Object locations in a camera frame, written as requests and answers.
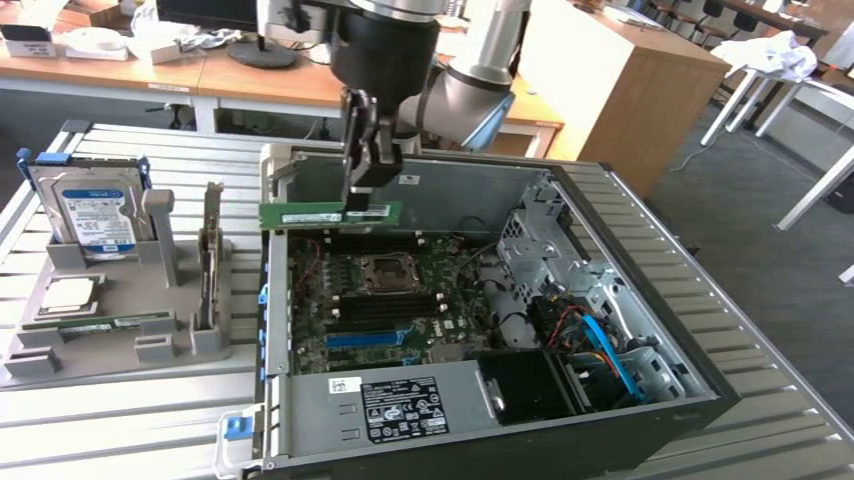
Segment silver CPU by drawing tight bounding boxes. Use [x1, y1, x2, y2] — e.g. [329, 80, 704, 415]
[37, 278, 100, 315]

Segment graphics card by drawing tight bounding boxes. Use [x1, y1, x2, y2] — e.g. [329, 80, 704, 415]
[197, 181, 229, 332]

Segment blue expansion slot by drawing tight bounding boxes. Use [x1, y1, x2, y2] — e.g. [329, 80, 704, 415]
[324, 331, 398, 350]

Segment grey power supply unit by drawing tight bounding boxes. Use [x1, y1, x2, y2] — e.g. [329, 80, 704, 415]
[287, 363, 508, 460]

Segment green motherboard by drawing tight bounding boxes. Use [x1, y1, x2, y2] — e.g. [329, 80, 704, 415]
[285, 228, 499, 376]

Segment grey parts rack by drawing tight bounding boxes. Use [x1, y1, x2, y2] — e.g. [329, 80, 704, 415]
[0, 187, 236, 390]

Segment black open PC case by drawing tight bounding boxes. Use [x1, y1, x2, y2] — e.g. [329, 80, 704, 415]
[240, 143, 743, 480]

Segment white crumpled packaging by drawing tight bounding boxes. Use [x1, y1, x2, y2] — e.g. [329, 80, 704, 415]
[127, 0, 232, 66]

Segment white cardboard box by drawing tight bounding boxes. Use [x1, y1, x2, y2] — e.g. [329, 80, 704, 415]
[0, 23, 56, 60]

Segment black RAM slot bank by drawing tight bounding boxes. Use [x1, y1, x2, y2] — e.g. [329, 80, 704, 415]
[331, 292, 450, 325]
[317, 228, 430, 252]

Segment white frame table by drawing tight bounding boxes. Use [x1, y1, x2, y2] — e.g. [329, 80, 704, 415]
[698, 62, 854, 233]

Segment wooden desk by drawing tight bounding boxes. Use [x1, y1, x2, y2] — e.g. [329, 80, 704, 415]
[0, 8, 567, 161]

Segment white crumpled cloth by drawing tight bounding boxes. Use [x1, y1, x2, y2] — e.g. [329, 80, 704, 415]
[708, 29, 821, 83]

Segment green RAM stick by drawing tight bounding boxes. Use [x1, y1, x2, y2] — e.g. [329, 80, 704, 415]
[257, 200, 406, 232]
[21, 311, 172, 332]

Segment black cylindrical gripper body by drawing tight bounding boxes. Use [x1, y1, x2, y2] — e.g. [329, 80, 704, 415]
[329, 5, 442, 109]

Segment metal disk bay cage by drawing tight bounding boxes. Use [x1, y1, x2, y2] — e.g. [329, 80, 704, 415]
[494, 172, 707, 401]

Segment black chair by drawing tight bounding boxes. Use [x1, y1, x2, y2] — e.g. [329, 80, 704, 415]
[636, 0, 732, 50]

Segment blue case latch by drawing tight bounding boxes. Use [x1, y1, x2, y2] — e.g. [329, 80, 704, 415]
[221, 415, 253, 442]

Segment wooden cabinet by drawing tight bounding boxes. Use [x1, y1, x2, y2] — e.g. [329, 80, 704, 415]
[510, 0, 734, 200]

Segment CPU socket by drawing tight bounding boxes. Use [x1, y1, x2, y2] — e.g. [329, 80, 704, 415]
[351, 253, 427, 295]

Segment blue flat wire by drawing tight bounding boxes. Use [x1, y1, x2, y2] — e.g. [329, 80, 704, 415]
[578, 313, 650, 404]

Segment dark wooden table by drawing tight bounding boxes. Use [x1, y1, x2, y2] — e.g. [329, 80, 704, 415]
[723, 0, 834, 47]

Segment flat white box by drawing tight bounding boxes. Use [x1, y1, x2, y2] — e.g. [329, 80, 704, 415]
[61, 27, 133, 63]

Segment black computer monitor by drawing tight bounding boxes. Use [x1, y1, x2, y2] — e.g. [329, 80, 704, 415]
[155, 0, 300, 70]

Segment hard disk with blue label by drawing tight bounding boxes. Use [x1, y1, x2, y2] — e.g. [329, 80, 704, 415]
[15, 148, 153, 262]

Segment red wire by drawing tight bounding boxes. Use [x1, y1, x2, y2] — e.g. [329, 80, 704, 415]
[291, 238, 323, 304]

